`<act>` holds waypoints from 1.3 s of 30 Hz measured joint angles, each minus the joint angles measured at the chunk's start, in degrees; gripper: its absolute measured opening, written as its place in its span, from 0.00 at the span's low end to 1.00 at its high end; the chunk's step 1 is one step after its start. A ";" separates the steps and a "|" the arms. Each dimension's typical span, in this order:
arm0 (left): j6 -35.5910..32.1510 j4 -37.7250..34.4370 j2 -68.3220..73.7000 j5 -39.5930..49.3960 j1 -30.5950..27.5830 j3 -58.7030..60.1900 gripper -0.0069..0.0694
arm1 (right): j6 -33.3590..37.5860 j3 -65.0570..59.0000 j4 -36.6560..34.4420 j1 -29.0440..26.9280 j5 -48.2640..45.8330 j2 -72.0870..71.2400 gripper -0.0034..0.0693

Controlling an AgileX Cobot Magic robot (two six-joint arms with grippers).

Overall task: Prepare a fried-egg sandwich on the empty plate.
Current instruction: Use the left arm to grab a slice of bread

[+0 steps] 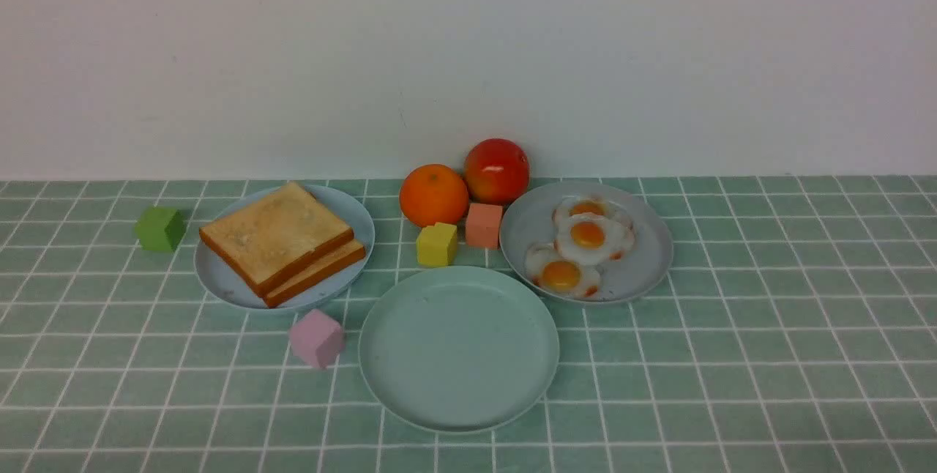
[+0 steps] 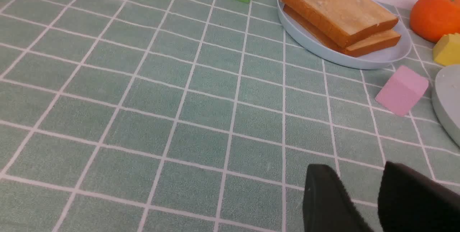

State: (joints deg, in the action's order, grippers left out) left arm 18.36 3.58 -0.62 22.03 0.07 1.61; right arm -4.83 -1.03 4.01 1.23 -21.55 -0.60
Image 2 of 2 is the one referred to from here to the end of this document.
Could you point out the grey centre plate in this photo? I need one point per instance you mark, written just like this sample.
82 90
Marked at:
446 100

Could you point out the orange fruit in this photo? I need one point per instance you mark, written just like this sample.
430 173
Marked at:
432 19

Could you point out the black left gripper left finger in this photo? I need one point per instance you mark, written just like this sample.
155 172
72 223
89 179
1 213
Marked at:
327 207

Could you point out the light blue plate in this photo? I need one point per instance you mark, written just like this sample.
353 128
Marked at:
375 60

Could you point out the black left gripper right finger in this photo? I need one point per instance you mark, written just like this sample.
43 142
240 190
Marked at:
408 201

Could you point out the pink block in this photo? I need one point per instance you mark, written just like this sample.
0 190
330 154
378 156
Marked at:
402 91

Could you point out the toast slice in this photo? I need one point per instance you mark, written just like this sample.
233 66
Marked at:
368 45
345 21

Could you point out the yellow block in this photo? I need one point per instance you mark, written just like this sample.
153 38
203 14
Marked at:
447 50

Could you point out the green checked tablecloth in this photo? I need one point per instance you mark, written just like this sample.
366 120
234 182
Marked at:
191 115

